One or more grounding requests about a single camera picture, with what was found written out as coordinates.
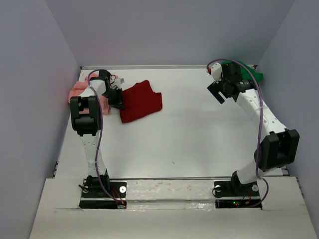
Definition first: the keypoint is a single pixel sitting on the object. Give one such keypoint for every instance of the pink folded t shirt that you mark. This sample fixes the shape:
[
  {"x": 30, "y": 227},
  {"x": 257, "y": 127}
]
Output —
[{"x": 79, "y": 88}]

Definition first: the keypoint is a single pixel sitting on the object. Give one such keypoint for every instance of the red t shirt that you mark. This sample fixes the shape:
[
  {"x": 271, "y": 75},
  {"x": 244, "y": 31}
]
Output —
[{"x": 140, "y": 101}]

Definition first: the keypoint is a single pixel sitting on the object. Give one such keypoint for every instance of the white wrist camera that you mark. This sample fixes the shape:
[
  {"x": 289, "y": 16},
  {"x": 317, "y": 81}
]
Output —
[
  {"x": 116, "y": 82},
  {"x": 215, "y": 71}
]

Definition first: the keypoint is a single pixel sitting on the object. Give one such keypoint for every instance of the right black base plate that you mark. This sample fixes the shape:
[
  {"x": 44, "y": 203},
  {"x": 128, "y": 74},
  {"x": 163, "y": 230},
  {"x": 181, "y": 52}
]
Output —
[{"x": 228, "y": 197}]

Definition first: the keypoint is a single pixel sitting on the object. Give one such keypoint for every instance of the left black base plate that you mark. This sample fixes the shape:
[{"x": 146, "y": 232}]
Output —
[{"x": 94, "y": 197}]

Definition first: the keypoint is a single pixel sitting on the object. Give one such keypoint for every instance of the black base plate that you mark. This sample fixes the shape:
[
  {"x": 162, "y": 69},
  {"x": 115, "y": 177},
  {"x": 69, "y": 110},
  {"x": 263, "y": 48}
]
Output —
[
  {"x": 94, "y": 197},
  {"x": 228, "y": 197}
]

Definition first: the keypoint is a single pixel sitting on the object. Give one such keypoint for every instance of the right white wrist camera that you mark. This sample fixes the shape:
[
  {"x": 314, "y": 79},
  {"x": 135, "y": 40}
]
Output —
[{"x": 215, "y": 71}]

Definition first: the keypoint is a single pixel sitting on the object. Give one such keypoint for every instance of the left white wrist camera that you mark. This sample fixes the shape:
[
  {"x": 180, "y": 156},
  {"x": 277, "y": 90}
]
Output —
[{"x": 116, "y": 82}]

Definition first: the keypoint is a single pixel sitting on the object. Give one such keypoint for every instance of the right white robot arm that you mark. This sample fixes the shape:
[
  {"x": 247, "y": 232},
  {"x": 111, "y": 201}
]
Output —
[{"x": 276, "y": 144}]

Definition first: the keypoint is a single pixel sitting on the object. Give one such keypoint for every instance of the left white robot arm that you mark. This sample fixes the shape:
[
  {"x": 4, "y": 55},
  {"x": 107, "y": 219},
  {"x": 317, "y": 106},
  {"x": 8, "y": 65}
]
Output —
[{"x": 87, "y": 121}]

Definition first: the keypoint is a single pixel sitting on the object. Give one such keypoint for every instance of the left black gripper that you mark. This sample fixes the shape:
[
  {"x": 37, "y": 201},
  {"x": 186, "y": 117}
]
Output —
[{"x": 117, "y": 103}]

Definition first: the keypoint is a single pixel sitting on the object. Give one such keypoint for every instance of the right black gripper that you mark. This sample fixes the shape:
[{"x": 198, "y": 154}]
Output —
[{"x": 215, "y": 88}]

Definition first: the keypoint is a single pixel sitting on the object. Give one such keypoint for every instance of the green t shirt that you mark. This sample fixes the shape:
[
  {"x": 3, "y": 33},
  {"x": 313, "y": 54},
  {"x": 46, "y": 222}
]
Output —
[{"x": 242, "y": 75}]

